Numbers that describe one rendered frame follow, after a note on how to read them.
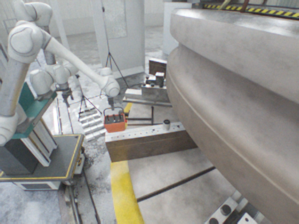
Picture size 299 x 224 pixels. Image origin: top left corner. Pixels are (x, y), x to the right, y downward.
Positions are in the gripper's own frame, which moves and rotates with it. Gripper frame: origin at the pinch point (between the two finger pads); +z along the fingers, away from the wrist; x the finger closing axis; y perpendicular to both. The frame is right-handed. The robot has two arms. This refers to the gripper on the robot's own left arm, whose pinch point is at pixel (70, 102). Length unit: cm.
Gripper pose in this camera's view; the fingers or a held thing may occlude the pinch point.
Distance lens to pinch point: 162.4
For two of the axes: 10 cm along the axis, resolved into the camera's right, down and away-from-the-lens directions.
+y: 9.9, -0.7, 0.8
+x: -1.0, -6.2, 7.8
